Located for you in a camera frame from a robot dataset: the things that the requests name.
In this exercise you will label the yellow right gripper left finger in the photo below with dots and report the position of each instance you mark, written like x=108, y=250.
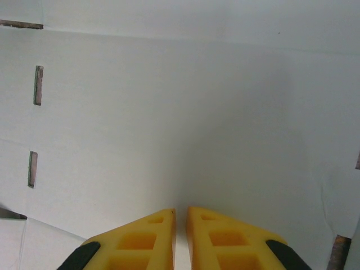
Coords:
x=166, y=242

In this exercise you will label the teal and white paper box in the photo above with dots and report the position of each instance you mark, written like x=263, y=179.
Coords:
x=168, y=112

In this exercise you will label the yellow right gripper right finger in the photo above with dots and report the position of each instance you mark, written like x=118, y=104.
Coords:
x=198, y=242

